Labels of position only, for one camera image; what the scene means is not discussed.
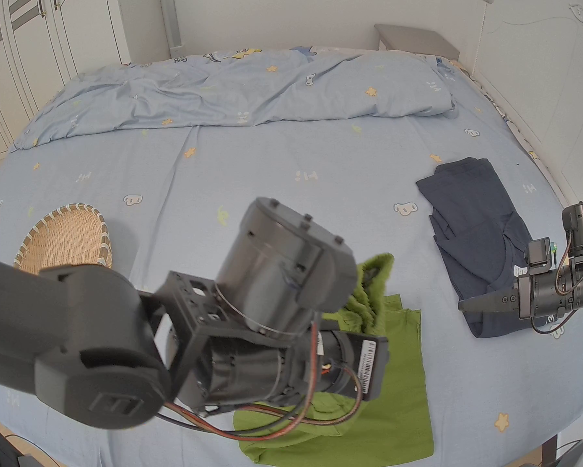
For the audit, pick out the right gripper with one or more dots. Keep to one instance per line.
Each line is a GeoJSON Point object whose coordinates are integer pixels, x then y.
{"type": "Point", "coordinates": [547, 292]}

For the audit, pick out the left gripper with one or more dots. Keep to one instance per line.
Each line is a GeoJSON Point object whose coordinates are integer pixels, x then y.
{"type": "Point", "coordinates": [354, 363]}

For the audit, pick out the green shorts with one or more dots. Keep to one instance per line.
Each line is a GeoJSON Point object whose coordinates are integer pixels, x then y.
{"type": "Point", "coordinates": [398, 397]}

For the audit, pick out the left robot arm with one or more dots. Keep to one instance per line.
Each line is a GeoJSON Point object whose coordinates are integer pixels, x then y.
{"type": "Point", "coordinates": [67, 329]}

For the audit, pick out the bed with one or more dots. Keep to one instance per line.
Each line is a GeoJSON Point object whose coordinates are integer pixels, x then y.
{"type": "Point", "coordinates": [291, 178]}

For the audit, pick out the round woven basket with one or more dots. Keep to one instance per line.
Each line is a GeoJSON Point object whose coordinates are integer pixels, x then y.
{"type": "Point", "coordinates": [62, 241]}

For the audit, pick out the dark blue T-shirt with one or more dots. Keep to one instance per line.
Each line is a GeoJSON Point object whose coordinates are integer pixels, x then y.
{"type": "Point", "coordinates": [471, 222]}

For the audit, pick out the grey bedside table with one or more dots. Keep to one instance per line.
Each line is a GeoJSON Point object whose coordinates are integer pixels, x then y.
{"type": "Point", "coordinates": [413, 39]}

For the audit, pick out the pale blue quilt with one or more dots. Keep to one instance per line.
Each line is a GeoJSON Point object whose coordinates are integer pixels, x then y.
{"type": "Point", "coordinates": [252, 95]}

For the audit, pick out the white wardrobe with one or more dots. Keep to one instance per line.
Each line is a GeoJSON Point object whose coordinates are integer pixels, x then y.
{"type": "Point", "coordinates": [38, 42]}

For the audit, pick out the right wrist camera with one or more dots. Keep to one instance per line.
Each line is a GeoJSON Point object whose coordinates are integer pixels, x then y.
{"type": "Point", "coordinates": [539, 252]}

